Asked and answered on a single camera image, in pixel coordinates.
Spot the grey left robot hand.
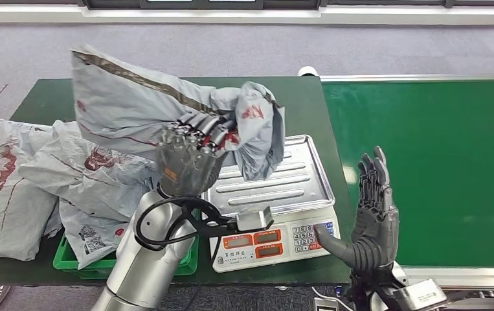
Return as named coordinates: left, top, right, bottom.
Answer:
left=156, top=113, right=236, bottom=199

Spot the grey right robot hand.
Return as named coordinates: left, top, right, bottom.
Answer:
left=313, top=146, right=401, bottom=275

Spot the white socket box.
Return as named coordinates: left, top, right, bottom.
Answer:
left=313, top=297, right=339, bottom=311

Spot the green conveyor belt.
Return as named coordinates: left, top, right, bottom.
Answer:
left=320, top=74, right=494, bottom=297

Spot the large grey parcel red print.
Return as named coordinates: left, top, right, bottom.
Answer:
left=0, top=119, right=60, bottom=262

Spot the green plastic crate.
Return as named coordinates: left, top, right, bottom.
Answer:
left=52, top=209, right=200, bottom=281

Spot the white scale with steel tray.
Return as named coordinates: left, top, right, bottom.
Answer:
left=201, top=133, right=342, bottom=274

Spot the white window sill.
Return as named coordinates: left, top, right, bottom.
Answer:
left=0, top=3, right=494, bottom=26

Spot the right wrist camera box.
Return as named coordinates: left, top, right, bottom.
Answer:
left=390, top=278, right=449, bottom=311

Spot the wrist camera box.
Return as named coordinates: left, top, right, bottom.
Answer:
left=234, top=205, right=275, bottom=236
left=390, top=278, right=449, bottom=311

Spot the white cable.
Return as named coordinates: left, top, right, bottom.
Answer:
left=311, top=286, right=350, bottom=311

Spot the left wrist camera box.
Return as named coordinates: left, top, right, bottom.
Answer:
left=234, top=205, right=275, bottom=236

